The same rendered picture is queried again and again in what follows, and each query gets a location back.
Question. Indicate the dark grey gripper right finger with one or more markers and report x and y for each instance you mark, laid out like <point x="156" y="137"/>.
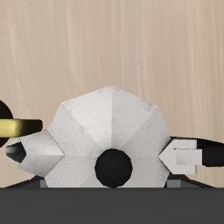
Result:
<point x="182" y="183"/>

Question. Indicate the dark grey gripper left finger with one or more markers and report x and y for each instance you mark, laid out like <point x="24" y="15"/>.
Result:
<point x="34" y="183"/>

